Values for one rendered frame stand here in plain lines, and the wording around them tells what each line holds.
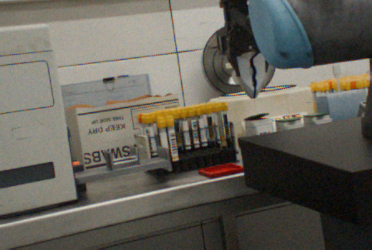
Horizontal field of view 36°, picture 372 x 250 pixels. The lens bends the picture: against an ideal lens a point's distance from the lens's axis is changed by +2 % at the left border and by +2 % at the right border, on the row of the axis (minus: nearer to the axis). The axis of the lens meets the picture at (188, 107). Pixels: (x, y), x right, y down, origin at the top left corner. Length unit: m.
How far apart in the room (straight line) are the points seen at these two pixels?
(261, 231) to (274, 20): 1.18
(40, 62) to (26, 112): 0.08
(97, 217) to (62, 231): 0.06
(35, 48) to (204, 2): 0.85
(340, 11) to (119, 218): 0.48
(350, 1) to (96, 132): 0.71
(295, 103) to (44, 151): 0.67
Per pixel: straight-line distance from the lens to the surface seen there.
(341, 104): 1.26
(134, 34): 1.63
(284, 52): 0.70
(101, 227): 0.94
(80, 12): 1.62
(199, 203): 0.97
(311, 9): 0.70
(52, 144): 0.95
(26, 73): 0.94
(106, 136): 1.26
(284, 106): 1.38
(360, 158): 0.68
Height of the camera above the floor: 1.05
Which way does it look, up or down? 3 degrees down
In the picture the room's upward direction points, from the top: 8 degrees counter-clockwise
